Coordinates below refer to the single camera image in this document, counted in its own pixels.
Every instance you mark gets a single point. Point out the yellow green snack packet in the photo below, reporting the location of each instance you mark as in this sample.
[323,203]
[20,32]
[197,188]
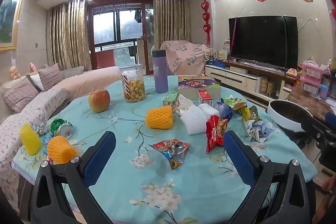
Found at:
[246,112]

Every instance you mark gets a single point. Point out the person's right hand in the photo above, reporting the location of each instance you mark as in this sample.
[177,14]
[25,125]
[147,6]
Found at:
[329,184]

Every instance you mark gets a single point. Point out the orange foam fruit net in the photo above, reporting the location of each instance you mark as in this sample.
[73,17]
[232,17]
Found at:
[159,117]
[61,150]

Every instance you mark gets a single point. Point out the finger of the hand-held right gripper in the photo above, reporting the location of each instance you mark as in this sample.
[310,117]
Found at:
[331,119]
[315,129]

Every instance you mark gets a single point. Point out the crumpled white blue wrapper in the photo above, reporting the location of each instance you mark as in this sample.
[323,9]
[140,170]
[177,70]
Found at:
[258,130]

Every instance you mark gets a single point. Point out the brown marble table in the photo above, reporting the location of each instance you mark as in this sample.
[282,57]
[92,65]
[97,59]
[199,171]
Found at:
[309,102]

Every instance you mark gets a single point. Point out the balcony sliding glass door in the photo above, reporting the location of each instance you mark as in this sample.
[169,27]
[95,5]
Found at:
[118,27]

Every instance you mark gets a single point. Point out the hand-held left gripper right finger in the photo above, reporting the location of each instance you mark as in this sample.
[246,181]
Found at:
[241,161]

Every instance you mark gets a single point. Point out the golden patterned curtain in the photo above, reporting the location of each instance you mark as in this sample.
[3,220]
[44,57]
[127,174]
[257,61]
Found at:
[170,19]
[69,35]

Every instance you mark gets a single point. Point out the black bin with white rim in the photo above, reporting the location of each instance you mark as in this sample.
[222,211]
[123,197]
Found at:
[288,111]

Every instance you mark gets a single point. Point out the blue plastic wrapper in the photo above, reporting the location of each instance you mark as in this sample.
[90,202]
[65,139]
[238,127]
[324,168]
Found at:
[224,111]

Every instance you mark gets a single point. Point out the floral covered sofa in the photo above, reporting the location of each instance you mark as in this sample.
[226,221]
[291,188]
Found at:
[39,103]

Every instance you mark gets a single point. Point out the colourful foil snack wrapper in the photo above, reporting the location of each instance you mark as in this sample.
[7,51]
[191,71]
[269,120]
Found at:
[170,150]

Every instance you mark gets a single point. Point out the colourful cardboard box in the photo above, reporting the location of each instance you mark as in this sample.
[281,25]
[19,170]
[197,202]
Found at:
[199,86]

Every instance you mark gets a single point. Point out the purple thermos bottle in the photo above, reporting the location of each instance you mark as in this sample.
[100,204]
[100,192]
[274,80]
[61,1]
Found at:
[160,71]

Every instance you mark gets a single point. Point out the red milk carton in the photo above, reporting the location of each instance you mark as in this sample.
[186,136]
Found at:
[204,97]

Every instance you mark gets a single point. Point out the glass jar of snacks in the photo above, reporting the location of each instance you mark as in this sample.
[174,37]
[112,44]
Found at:
[133,85]

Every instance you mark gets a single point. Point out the gold framed painting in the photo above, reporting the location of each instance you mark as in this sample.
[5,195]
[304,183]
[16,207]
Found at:
[9,19]

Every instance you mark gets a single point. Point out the pink lidded storage box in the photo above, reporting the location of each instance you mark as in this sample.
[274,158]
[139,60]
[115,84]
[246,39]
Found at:
[312,70]
[310,85]

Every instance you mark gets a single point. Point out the red yellow apple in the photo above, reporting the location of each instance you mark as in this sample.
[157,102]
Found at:
[99,100]

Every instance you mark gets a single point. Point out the yellow foam fruit net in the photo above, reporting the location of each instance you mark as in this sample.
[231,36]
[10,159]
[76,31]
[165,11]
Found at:
[30,138]

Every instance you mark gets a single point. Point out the white television cabinet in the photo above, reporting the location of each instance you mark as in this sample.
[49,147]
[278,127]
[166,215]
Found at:
[244,79]

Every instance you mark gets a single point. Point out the silver candy wrapper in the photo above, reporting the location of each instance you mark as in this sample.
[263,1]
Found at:
[40,127]

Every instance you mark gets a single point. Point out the person's right forearm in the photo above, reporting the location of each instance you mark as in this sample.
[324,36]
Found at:
[324,209]

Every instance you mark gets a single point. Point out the crushed green can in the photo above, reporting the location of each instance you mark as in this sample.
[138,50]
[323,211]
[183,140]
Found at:
[61,128]

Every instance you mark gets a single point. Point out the black flat television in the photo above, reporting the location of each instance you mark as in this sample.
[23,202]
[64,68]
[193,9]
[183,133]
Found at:
[263,40]

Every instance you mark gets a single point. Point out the small blue case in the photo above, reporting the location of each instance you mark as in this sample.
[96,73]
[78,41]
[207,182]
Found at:
[324,92]

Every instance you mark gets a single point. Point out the toy ferris wheel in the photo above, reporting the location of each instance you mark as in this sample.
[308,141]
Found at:
[211,55]

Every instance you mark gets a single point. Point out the white foam fruit net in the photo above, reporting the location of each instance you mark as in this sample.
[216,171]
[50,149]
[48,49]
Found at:
[208,109]
[193,120]

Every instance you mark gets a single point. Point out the striped pink pillow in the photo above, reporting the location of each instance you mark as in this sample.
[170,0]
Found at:
[19,96]
[50,77]

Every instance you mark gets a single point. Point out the crumpled white tissue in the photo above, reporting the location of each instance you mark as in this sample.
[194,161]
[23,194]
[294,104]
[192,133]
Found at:
[183,104]

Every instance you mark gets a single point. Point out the pink heart print cloth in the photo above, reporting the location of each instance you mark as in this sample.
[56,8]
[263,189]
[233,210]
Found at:
[183,57]

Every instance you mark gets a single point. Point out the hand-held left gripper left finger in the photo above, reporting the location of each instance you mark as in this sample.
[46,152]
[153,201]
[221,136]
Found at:
[97,161]

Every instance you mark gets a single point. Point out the red snack packet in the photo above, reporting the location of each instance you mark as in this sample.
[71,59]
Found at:
[214,134]

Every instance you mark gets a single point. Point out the green milk carton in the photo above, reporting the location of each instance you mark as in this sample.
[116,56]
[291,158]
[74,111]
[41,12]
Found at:
[170,100]

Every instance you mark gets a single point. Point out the small plush toy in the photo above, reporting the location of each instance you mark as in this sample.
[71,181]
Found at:
[14,73]

